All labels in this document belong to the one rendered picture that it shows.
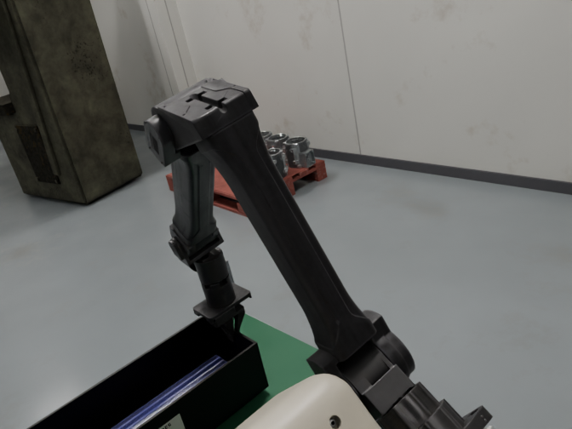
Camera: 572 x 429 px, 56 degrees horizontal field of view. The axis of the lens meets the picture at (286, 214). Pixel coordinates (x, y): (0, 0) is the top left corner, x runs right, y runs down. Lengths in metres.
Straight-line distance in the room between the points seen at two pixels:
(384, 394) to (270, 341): 0.63
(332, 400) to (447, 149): 3.84
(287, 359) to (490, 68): 3.01
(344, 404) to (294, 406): 0.04
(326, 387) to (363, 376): 0.19
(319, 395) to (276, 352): 0.76
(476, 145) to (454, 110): 0.30
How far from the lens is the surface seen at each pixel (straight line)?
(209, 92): 0.63
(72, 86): 5.31
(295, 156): 4.48
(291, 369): 1.18
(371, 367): 0.68
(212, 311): 1.06
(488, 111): 4.00
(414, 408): 0.66
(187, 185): 0.77
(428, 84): 4.18
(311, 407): 0.47
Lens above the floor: 1.72
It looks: 25 degrees down
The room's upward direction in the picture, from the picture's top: 12 degrees counter-clockwise
